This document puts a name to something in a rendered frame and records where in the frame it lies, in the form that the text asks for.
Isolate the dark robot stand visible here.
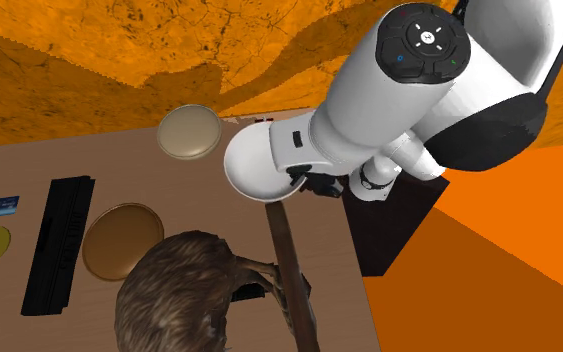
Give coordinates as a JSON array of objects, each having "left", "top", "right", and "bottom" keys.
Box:
[{"left": 341, "top": 169, "right": 451, "bottom": 279}]

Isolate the brown wooden stick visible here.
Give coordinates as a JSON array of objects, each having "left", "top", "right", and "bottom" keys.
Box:
[{"left": 264, "top": 200, "right": 322, "bottom": 352}]

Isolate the brown wooden desk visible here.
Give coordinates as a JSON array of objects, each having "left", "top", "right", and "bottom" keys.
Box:
[{"left": 0, "top": 108, "right": 383, "bottom": 352}]

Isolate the beige round plate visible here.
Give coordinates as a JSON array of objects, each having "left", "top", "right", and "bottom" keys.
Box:
[{"left": 156, "top": 103, "right": 224, "bottom": 162}]

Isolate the brown furry bird figure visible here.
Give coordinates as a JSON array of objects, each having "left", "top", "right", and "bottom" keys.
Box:
[{"left": 113, "top": 229, "right": 312, "bottom": 352}]

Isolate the brown round plate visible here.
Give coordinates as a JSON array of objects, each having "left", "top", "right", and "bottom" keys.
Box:
[{"left": 81, "top": 202, "right": 166, "bottom": 282}]

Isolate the black keyboard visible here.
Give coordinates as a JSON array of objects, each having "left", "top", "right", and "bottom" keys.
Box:
[{"left": 20, "top": 174, "right": 96, "bottom": 318}]

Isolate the blue card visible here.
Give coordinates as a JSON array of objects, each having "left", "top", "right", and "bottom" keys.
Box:
[{"left": 0, "top": 195, "right": 21, "bottom": 219}]

